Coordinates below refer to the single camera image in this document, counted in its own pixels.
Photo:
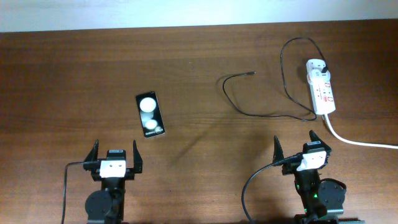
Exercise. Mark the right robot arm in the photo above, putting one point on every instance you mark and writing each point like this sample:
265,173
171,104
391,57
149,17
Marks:
322,199

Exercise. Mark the black Galaxy flip smartphone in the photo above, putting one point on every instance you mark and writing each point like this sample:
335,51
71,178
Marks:
150,115

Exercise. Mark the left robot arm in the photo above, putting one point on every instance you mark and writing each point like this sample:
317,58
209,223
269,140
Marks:
107,204

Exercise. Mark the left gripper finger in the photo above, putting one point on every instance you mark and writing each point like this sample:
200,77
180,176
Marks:
91,160
137,159

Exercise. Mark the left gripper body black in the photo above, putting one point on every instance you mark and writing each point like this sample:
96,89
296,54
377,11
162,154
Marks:
129,175

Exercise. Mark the white power strip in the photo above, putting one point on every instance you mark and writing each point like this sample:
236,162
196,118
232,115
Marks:
318,77

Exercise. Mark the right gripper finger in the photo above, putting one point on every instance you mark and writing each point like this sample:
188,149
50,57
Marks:
315,138
278,154

